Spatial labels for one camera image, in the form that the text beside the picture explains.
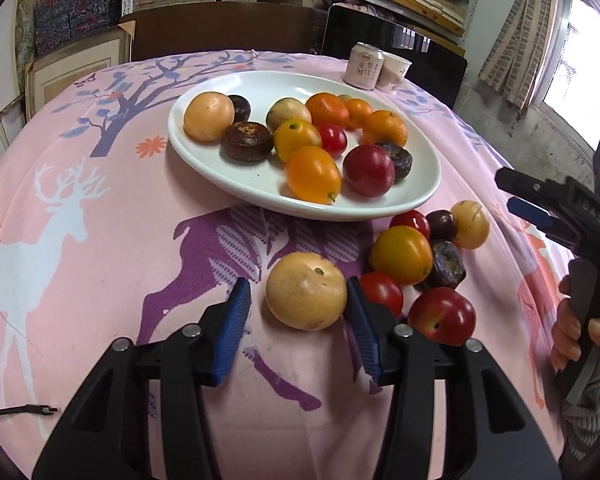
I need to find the white oval plate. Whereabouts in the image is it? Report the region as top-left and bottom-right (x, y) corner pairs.
(167, 71), (442, 222)

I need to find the large dark water chestnut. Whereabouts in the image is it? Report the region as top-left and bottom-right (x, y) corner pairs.
(220, 121), (274, 163)

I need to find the beige checked curtain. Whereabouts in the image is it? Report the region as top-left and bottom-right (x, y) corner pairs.
(477, 0), (576, 111)

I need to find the person's right forearm grey sleeve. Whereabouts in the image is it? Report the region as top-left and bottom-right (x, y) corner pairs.
(560, 355), (600, 466)

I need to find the shiny oval orange fruit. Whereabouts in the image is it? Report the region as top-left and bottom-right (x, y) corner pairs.
(285, 145), (342, 205)

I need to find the pink deer print tablecloth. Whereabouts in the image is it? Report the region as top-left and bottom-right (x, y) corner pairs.
(0, 50), (576, 480)

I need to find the yellow orange round fruit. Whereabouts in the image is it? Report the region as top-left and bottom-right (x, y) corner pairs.
(273, 118), (323, 163)

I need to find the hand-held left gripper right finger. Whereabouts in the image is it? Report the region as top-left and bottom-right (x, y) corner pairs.
(345, 276), (563, 480)

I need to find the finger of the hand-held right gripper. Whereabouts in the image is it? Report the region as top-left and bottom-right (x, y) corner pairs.
(496, 166), (574, 209)
(507, 197), (577, 249)

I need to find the cardboard framed panel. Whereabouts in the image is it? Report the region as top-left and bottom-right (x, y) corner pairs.
(24, 25), (133, 121)

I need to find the black usb cable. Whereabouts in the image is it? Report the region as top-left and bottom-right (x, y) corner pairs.
(0, 404), (58, 418)

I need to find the black glossy panel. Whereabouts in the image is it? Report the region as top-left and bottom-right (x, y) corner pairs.
(321, 4), (468, 111)

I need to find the small orange kumquat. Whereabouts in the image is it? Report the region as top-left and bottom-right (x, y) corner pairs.
(344, 98), (374, 130)

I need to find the person's right hand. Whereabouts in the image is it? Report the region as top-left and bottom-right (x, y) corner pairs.
(550, 277), (600, 375)

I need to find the white metal shelf rack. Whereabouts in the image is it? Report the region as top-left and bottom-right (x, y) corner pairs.
(122, 0), (481, 46)

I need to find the white beverage can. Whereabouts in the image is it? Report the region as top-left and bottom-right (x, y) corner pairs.
(343, 42), (385, 91)

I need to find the pale yellow round fruit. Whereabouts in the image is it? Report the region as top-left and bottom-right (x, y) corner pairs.
(450, 200), (491, 250)

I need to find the orange fruit with green stem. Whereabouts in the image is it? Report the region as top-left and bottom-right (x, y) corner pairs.
(370, 225), (434, 287)

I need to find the window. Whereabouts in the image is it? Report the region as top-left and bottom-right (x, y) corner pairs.
(537, 0), (600, 136)

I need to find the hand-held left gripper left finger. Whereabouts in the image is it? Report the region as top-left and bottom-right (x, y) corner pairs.
(32, 276), (253, 480)

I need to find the brown wooden chair back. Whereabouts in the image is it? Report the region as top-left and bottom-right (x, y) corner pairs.
(120, 2), (326, 61)

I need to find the stack of blue patterned boxes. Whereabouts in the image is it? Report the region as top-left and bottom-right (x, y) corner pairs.
(34, 0), (123, 58)

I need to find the white paper cup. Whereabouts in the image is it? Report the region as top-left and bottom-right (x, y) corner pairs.
(376, 52), (413, 93)

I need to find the small red cherry tomato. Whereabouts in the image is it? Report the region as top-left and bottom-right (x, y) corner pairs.
(389, 209), (431, 240)
(318, 124), (348, 157)

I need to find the yellow green round fruit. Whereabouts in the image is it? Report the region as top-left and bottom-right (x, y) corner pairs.
(266, 97), (313, 133)

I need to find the white door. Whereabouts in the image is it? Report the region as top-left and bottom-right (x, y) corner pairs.
(0, 0), (36, 136)

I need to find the large red tomato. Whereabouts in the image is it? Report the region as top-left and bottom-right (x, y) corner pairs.
(342, 144), (396, 198)

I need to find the dark purple round fruit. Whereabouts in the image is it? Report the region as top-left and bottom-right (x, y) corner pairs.
(425, 209), (458, 242)

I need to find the small dark water chestnut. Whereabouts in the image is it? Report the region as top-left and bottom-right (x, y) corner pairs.
(226, 94), (252, 123)

